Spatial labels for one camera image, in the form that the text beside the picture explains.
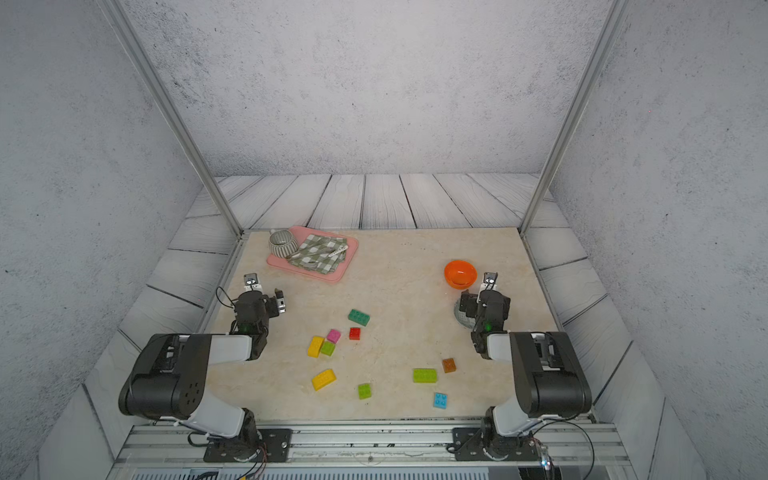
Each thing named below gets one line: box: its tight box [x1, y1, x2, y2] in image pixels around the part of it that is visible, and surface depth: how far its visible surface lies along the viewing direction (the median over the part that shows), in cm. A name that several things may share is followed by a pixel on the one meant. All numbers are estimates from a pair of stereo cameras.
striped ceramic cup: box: [269, 229, 299, 259], surface depth 111 cm
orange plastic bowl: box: [444, 260, 478, 290], surface depth 105 cm
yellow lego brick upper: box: [307, 336, 325, 358], surface depth 91 cm
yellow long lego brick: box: [311, 369, 337, 391], surface depth 84 cm
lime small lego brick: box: [357, 383, 372, 400], surface depth 83 cm
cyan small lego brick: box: [433, 392, 449, 409], surface depth 80 cm
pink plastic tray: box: [266, 225, 359, 283], surface depth 113 cm
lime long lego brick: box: [413, 369, 437, 383], surface depth 84 cm
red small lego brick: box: [349, 327, 361, 341], surface depth 93 cm
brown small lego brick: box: [442, 358, 457, 373], surface depth 86 cm
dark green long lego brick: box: [348, 309, 371, 327], surface depth 98 cm
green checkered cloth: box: [288, 234, 348, 275], surface depth 113 cm
